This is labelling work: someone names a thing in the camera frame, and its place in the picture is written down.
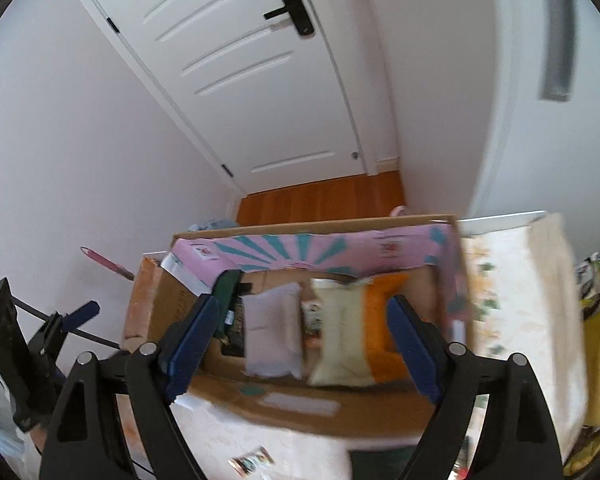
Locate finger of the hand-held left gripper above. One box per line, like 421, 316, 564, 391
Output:
27, 301, 101, 361

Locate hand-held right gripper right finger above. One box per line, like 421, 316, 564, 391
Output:
386, 294, 565, 480

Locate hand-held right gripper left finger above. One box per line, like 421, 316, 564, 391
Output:
39, 294, 221, 480

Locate black snack packet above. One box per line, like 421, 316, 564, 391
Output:
220, 285, 253, 357

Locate dark green snack packet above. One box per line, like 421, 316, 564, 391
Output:
211, 269, 245, 341
349, 446, 421, 480

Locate pale pink bag yellow crisps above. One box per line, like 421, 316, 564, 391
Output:
241, 281, 304, 380

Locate small printed snack packet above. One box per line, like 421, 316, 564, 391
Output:
228, 446, 275, 478
300, 299, 323, 348

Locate pink and teal cardboard box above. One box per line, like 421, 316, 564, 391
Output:
122, 214, 476, 437

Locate pink fly swatter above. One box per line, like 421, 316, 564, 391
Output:
80, 246, 137, 281

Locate floral tablecloth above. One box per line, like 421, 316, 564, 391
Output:
170, 212, 588, 480

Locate white wardrobe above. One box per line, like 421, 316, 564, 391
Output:
455, 0, 600, 241

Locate white door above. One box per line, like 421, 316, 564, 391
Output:
55, 0, 406, 196

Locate grey recessed wardrobe handle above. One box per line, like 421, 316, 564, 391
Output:
539, 0, 578, 103

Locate black door handle lock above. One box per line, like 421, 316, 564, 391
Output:
263, 0, 315, 37

